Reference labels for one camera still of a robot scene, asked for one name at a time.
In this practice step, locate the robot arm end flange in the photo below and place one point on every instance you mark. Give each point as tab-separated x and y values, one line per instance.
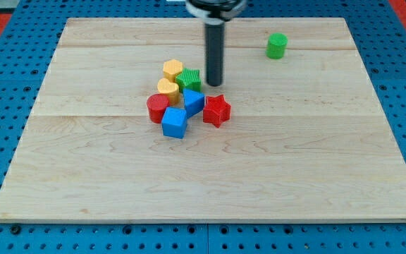
215	12

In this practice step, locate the red star block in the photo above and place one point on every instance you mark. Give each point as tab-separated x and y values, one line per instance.
216	110

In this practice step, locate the green star block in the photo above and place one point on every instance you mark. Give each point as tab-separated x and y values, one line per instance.
189	79

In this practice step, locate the blue triangle block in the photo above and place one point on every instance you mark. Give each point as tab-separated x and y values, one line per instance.
194	102

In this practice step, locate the blue cube block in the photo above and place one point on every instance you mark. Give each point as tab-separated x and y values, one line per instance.
174	122

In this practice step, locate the yellow heart block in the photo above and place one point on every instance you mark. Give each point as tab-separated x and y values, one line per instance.
169	89

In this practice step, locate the red cylinder block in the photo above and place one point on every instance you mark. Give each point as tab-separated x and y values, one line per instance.
157	105

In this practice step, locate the yellow hexagon block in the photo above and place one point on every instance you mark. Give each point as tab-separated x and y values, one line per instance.
171	69

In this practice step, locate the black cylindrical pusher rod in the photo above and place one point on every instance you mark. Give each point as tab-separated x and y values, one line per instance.
214	47

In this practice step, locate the light wooden board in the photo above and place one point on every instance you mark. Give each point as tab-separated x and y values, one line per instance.
307	140

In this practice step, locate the green cylinder block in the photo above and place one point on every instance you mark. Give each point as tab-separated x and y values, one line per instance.
276	45

